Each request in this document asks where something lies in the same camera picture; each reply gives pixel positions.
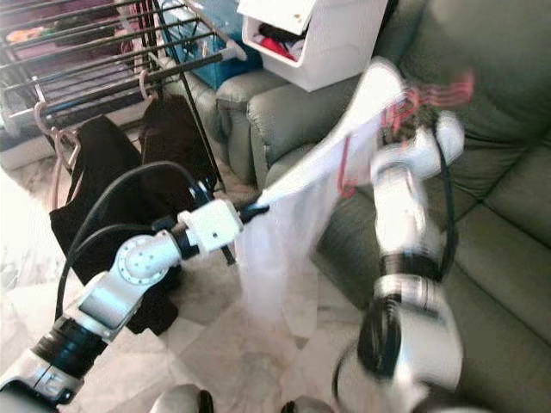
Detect pink plastic hanger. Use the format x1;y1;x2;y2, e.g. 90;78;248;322
336;73;477;200

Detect white shirt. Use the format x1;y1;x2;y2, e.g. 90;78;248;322
237;59;407;345

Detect pale plastic hanger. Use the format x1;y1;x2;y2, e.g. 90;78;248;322
34;102;83;212

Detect white plastic hanger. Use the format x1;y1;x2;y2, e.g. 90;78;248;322
138;69;156;104

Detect white storage bin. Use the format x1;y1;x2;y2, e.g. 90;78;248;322
237;0;390;94

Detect blue suitcase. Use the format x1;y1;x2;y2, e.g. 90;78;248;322
159;0;263;89

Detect red cloth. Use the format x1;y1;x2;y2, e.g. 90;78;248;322
258;36;302;59

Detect black cloth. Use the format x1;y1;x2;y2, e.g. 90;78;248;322
260;24;311;46

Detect grey-green leather sofa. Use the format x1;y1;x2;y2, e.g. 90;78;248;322
198;0;551;413

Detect black metal drying rack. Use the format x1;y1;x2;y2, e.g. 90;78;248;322
0;0;249;143

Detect grey robot right leg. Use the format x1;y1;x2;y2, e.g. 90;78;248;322
278;396;330;413

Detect grey robot leg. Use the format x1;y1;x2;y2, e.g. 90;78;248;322
278;396;330;413
151;383;214;413

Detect grey robot left leg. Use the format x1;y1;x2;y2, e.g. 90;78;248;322
151;383;214;413

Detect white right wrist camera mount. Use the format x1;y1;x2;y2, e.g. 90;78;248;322
375;112;467;177

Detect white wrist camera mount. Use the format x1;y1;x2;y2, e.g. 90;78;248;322
375;112;467;177
189;198;245;256

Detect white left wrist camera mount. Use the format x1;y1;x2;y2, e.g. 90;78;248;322
189;198;245;256

